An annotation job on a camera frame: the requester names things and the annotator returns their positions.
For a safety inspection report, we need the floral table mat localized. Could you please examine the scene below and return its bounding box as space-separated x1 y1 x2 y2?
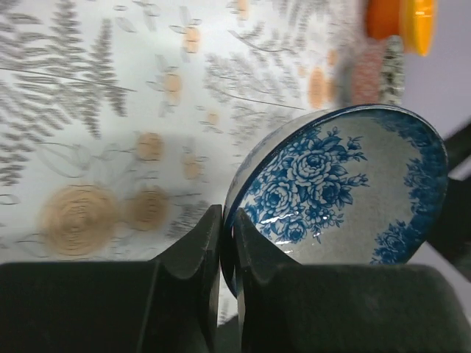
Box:
1 1 365 270

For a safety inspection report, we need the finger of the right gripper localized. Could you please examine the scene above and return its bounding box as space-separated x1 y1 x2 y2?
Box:
445 119 470 180
428 178 470 268

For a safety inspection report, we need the yellow ribbed bowl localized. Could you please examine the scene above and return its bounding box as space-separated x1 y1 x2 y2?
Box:
400 0 438 57

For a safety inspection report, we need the red pattern bowl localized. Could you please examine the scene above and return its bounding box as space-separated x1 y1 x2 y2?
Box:
342 36 405 106

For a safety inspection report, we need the orange ribbed bowl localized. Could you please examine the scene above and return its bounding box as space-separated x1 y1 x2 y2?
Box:
365 0 401 40

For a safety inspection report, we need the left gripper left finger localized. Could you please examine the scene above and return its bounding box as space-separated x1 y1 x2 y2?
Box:
1 205 222 352

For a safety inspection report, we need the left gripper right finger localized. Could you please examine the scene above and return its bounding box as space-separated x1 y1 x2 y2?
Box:
235 210 470 352

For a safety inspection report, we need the blue floral white bowl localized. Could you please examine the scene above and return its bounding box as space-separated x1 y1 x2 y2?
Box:
222 104 448 292

